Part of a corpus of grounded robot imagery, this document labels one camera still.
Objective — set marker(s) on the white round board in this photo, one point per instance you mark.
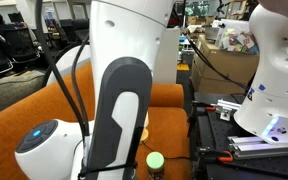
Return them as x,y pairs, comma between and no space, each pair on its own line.
64,63

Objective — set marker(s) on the aluminium extrusion rails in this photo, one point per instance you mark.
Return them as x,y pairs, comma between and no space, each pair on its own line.
260,148

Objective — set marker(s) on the grey fabric sofa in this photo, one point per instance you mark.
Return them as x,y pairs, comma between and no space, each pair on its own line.
7,93

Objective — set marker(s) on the orange fabric sofa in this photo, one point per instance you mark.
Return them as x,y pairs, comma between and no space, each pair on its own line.
14,120

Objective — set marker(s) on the jar with green lid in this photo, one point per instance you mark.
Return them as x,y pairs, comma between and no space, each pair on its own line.
155,161

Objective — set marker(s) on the white flat panel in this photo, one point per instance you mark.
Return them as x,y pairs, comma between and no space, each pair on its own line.
166,56

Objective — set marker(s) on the stacked cardboard boxes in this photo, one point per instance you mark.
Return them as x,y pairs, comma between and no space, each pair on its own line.
224,70

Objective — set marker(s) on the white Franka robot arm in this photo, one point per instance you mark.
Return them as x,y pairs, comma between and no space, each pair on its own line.
127,40

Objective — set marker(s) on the black mesh office chair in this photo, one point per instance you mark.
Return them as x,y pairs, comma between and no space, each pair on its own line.
22,46

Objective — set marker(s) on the box of colourful items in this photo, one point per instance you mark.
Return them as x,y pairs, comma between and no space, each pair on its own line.
237,38

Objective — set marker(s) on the black orange bar clamp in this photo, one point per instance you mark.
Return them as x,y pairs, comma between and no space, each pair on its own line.
210,108
224,157

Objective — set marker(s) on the aluminium angle bracket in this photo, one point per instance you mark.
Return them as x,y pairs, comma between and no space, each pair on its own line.
227,108

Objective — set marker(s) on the white table lamp wooden base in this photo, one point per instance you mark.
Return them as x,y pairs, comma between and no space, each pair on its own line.
144,130

